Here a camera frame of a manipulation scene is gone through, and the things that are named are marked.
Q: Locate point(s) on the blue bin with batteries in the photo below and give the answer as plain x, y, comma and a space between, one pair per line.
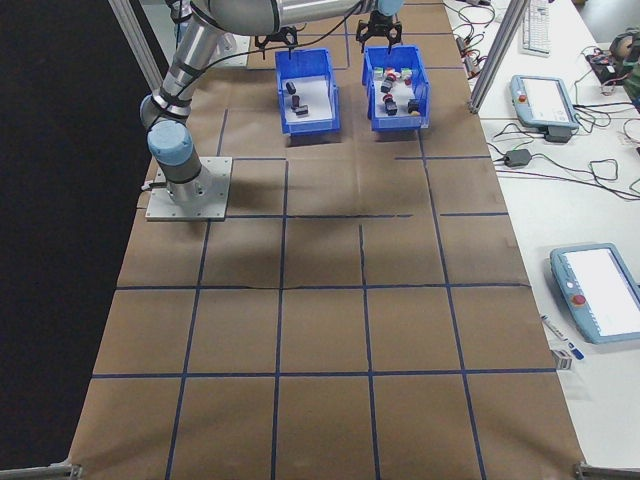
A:
310, 127

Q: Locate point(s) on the blue bin with push buttons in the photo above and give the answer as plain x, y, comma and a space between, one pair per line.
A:
400, 124

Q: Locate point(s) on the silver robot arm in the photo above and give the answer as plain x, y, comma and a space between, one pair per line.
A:
172, 145

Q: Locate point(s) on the dark brown rectangular battery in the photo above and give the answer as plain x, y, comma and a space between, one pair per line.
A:
296, 101

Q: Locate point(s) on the small white printed box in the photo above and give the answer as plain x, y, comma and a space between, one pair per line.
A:
562, 360

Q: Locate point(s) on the red button with green block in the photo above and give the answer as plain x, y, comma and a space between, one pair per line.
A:
407, 74

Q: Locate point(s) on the white foam bin liner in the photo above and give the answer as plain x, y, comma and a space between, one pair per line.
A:
402, 95
315, 95

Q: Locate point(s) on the small grey usb hub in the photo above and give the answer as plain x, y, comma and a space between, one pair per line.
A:
473, 64
461, 43

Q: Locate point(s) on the red mushroom push button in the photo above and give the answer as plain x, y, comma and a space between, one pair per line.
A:
390, 106

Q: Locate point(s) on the yellow push button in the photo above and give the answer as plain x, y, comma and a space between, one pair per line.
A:
413, 106

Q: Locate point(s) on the white keyboard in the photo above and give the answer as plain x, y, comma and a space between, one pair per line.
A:
536, 27

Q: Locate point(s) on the grey blue teach pendant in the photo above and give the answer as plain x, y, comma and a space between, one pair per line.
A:
600, 290
542, 102

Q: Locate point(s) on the black power adapter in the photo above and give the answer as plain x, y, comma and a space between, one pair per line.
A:
517, 157

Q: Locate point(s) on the black power brick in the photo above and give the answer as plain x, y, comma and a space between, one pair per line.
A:
559, 134

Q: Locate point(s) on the camouflage pattern object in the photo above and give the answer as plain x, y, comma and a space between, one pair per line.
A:
627, 60

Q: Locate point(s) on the white blue marker pen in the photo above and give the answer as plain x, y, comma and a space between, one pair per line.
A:
562, 336

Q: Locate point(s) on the grey switch with green block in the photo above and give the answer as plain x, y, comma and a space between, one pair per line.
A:
378, 73

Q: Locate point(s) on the aluminium frame post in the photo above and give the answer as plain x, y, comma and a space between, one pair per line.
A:
137, 45
495, 55

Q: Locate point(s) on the black frame cover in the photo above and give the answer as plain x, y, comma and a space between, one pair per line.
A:
60, 200

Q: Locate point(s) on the metal corner bracket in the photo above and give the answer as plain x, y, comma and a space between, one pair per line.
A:
605, 471
45, 472

